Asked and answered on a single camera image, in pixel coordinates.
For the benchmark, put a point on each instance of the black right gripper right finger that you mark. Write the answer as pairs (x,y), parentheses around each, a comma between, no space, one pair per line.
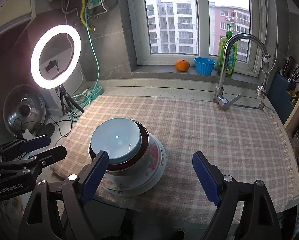
(258,220)

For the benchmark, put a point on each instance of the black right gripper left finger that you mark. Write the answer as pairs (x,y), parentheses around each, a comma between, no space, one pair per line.
(55,207)

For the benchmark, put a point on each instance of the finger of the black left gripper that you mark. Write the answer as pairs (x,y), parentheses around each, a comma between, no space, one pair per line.
(34,164)
(18,146)

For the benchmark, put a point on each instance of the large pink floral deep plate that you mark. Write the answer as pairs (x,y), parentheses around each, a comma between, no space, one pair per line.
(159,177)

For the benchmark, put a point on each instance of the small pink floral deep plate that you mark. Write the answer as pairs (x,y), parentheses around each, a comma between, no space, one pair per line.
(133,180)

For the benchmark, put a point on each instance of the light blue ceramic bowl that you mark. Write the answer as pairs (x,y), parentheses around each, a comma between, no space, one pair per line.
(119,137)

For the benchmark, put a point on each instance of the stainless steel bowl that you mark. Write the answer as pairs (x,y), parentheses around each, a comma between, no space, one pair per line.
(144,143)

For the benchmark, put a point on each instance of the metal pot lid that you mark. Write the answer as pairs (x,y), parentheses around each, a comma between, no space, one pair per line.
(24,109)

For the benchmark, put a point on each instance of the pink plaid cloth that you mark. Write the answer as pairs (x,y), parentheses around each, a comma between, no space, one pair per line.
(248,144)

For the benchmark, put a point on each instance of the dark knife block holder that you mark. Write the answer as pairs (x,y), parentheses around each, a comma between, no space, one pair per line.
(280,98)

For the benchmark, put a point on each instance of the black scissors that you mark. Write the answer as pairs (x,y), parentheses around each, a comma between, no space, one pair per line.
(294,78)

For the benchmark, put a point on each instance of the blue fluted cup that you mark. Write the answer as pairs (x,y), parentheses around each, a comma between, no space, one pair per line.
(204,66)

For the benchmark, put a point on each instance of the orange tangerine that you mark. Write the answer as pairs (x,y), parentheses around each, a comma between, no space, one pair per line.
(182,65)

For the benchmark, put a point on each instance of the ring light on tripod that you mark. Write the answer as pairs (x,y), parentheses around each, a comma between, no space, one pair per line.
(66,101)

